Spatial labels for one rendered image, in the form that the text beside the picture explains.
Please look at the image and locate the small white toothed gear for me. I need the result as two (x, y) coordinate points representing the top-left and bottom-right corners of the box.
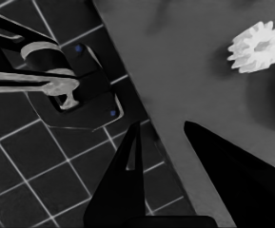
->
(226, 20), (275, 74)

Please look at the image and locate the dark robot body block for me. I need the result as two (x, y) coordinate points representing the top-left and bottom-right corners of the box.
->
(0, 8), (126, 131)

